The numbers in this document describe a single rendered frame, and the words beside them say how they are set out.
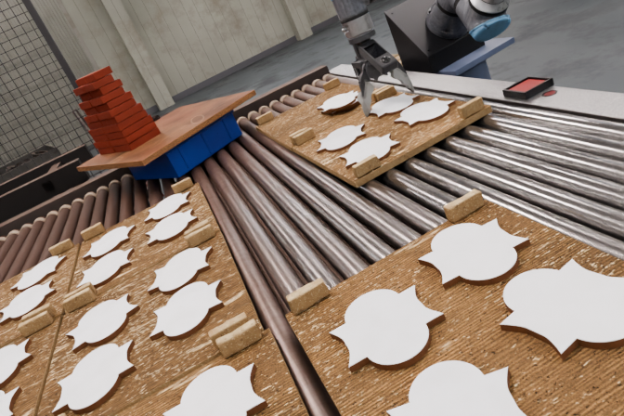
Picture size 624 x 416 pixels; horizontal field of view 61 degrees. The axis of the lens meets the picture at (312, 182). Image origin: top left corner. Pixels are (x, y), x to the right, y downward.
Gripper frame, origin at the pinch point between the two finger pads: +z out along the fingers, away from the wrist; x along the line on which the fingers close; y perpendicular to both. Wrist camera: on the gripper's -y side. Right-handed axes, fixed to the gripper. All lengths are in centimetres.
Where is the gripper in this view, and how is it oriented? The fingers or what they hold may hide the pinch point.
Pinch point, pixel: (392, 105)
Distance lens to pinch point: 142.9
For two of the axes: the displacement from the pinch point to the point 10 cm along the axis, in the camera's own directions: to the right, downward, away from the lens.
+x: -8.6, 4.7, -2.0
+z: 4.0, 8.6, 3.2
